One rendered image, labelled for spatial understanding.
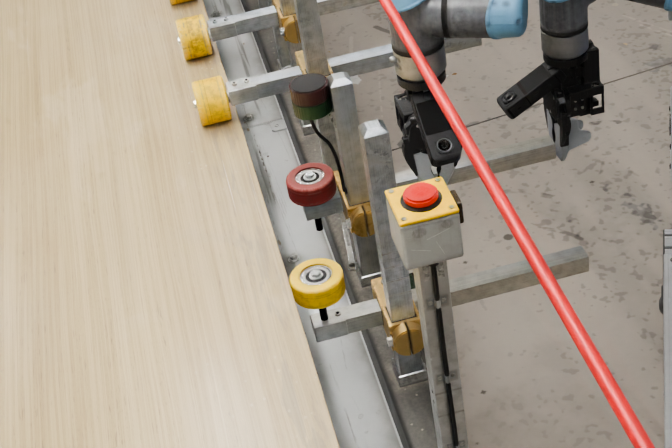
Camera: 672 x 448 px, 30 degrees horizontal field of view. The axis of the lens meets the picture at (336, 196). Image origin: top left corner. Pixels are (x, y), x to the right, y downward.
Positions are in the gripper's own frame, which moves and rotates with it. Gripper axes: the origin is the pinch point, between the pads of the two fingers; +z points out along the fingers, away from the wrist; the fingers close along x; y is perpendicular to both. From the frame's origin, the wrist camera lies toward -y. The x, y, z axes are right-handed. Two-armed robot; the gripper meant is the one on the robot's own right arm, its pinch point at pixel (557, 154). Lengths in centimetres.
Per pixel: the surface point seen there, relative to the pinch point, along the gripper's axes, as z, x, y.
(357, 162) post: -12.3, -5.8, -35.0
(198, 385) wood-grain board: -7, -41, -66
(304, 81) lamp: -27.6, -3.4, -40.6
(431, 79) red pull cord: -82, -99, -42
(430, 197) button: -41, -57, -35
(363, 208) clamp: -4.0, -6.8, -35.3
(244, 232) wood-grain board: -7, -10, -55
